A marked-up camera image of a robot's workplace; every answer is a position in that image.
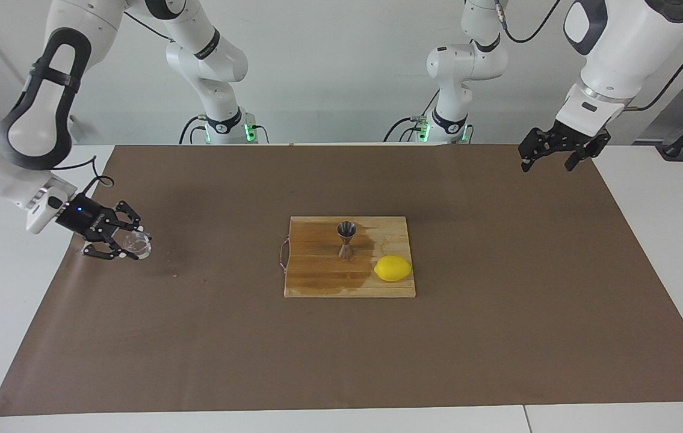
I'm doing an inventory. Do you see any brown table mat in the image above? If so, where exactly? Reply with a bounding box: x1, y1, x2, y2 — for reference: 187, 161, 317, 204
0, 144, 683, 417

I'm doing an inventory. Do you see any small clear glass cup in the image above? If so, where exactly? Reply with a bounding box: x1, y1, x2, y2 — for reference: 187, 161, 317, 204
123, 232, 153, 260

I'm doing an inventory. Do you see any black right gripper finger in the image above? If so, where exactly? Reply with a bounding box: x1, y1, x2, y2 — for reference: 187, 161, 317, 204
81, 236, 141, 262
113, 200, 145, 234

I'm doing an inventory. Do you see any yellow lemon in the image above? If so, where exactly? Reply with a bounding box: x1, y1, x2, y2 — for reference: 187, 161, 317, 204
374, 255, 413, 283

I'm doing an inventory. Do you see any wooden cutting board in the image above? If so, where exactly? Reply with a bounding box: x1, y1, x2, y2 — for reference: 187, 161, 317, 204
279, 216, 417, 298

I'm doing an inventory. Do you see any steel double jigger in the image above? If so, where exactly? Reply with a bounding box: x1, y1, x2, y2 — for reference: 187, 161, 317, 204
336, 221, 357, 260

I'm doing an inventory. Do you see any black base cable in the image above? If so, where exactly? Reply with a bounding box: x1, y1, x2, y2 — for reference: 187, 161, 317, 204
179, 115, 206, 145
383, 90, 439, 143

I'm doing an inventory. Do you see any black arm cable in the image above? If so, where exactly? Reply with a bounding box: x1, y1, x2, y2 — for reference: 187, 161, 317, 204
52, 156, 114, 208
492, 0, 683, 112

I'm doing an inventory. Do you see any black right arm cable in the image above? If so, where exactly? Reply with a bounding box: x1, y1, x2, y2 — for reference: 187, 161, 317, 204
52, 156, 114, 208

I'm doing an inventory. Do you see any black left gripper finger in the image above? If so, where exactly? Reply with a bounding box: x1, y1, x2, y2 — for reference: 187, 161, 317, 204
518, 127, 552, 173
564, 135, 611, 173

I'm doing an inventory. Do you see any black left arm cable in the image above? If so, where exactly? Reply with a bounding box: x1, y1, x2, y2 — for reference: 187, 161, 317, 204
492, 0, 683, 112

